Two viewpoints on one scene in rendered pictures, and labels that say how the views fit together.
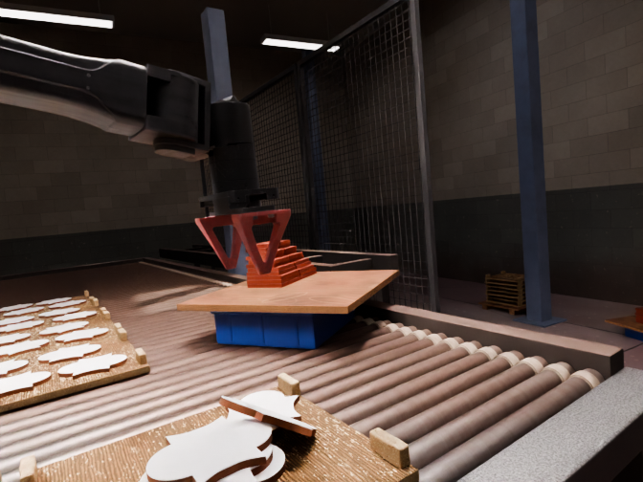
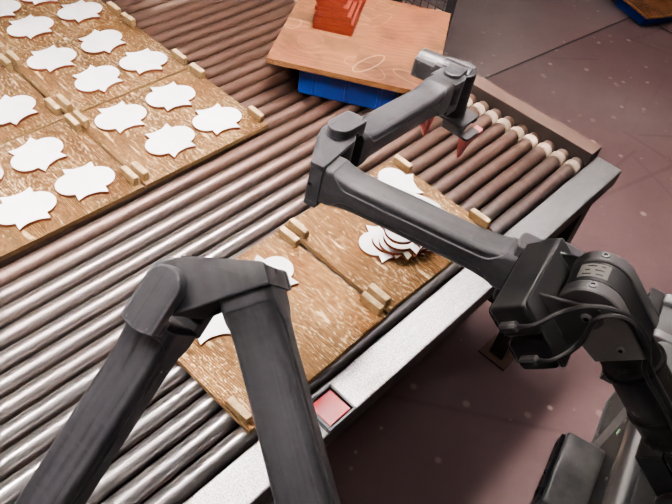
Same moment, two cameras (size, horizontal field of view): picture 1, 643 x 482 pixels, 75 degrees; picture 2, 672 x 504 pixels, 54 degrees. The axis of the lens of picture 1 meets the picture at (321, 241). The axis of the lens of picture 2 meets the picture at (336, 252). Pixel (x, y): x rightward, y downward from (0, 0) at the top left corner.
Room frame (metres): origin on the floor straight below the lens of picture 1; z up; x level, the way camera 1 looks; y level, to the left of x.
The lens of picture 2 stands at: (-0.57, 0.68, 2.12)
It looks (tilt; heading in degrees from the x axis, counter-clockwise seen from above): 48 degrees down; 341
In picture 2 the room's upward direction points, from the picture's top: 10 degrees clockwise
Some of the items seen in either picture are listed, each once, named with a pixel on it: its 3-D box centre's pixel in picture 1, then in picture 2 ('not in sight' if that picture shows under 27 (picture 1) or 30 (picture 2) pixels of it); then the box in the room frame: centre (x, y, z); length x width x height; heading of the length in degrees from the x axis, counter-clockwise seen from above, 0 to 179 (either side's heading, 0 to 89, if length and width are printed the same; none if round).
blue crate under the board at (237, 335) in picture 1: (288, 313); (356, 63); (1.20, 0.11, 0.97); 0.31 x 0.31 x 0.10; 66
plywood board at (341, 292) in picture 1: (299, 288); (364, 36); (1.26, 0.08, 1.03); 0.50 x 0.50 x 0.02; 66
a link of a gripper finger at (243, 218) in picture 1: (254, 234); (459, 137); (0.50, 0.08, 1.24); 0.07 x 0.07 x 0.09; 35
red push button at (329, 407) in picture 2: not in sight; (329, 408); (0.05, 0.42, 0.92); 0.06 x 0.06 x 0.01; 34
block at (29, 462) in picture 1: (28, 474); (298, 228); (0.53, 0.41, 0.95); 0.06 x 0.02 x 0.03; 33
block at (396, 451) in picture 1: (388, 447); (479, 218); (0.52, -0.06, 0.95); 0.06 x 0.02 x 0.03; 33
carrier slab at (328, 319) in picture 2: not in sight; (266, 319); (0.28, 0.52, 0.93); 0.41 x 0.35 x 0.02; 125
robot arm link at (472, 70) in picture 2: (226, 128); (458, 77); (0.53, 0.11, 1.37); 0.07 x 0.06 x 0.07; 46
